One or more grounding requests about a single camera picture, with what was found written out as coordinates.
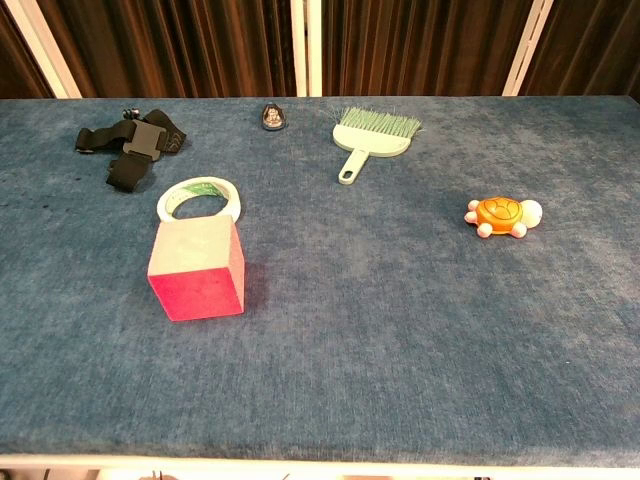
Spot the black camera strap mount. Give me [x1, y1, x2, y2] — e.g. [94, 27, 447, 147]
[74, 107, 189, 194]

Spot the blue table cloth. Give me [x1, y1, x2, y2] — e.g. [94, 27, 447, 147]
[0, 95, 640, 469]

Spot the red foam cube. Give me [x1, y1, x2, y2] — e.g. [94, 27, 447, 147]
[146, 214, 247, 323]

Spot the cream masking tape roll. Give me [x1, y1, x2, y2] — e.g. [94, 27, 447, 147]
[155, 175, 243, 224]

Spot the mint green hand brush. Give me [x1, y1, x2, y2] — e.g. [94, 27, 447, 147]
[332, 106, 426, 186]

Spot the white frame post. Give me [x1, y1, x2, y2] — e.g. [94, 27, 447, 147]
[0, 0, 83, 99]
[501, 0, 555, 97]
[290, 0, 324, 98]

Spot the small orange object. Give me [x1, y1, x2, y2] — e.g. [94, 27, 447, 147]
[463, 197, 544, 239]

